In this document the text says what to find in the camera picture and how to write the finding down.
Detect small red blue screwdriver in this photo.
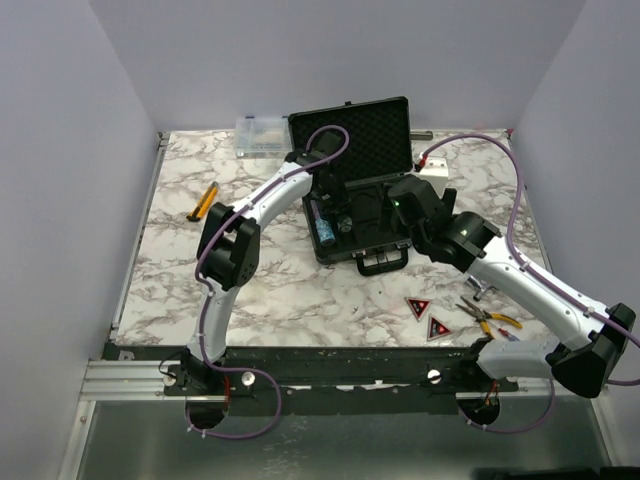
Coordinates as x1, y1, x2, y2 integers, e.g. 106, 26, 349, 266
498, 328, 519, 341

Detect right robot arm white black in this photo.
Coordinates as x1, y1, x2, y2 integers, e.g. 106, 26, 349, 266
380, 175, 636, 398

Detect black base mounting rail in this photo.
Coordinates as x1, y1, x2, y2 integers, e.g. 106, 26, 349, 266
102, 343, 518, 416

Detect dark metal cylinder rod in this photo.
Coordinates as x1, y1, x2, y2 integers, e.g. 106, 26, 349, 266
410, 130, 434, 141

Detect yellow handled pliers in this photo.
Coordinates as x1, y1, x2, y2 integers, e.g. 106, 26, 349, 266
457, 296, 523, 338

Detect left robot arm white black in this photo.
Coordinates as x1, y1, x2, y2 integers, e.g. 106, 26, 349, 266
187, 125, 350, 395

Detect triangular red black card box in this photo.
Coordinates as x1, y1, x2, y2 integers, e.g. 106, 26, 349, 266
405, 297, 431, 322
427, 315, 453, 342

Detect light blue poker chip stack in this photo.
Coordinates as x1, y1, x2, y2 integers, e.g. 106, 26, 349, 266
315, 217, 336, 247

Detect purple poker chip stack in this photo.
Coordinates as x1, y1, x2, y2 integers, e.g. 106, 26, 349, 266
310, 200, 322, 219

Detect clear plastic organizer box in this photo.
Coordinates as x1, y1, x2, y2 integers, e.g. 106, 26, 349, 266
234, 116, 291, 158

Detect green blue poker chip stack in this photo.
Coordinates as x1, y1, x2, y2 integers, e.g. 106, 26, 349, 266
336, 214, 353, 235

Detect black poker set case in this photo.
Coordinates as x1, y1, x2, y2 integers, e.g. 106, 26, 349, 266
288, 96, 413, 277

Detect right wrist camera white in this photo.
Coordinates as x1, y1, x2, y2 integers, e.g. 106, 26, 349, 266
414, 156, 449, 197

